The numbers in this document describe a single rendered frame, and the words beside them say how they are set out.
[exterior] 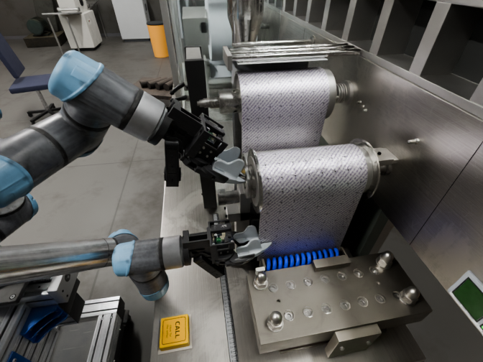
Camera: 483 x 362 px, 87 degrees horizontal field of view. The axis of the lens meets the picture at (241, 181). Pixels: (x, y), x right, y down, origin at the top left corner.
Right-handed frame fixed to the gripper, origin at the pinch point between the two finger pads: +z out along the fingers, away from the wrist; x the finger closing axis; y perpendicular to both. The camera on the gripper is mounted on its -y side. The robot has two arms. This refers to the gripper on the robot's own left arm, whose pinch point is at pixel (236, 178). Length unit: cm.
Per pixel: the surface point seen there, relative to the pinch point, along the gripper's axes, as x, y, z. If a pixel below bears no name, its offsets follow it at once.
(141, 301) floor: 41, -133, 38
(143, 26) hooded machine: 764, -152, -38
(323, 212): -5.5, 5.8, 20.7
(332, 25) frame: 49, 41, 18
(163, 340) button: -17.0, -40.3, 5.8
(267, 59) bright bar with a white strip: 24.8, 20.9, -2.0
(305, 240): -5.5, -3.8, 25.0
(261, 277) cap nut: -12.9, -12.9, 15.5
